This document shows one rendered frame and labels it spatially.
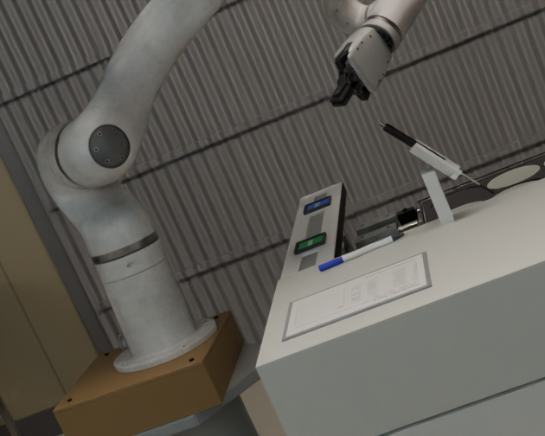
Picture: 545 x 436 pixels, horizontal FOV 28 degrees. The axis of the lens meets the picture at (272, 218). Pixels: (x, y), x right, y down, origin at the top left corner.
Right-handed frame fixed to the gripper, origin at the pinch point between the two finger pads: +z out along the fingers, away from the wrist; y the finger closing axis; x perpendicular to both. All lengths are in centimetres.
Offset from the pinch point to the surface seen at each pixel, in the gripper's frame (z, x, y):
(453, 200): 9.4, 19.5, -20.1
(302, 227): 25.1, -1.2, -9.3
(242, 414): 60, -1, -19
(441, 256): 44, 48, 5
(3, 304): -11, -258, -92
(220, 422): 64, 0, -16
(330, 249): 36.5, 17.7, -2.4
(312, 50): -120, -136, -72
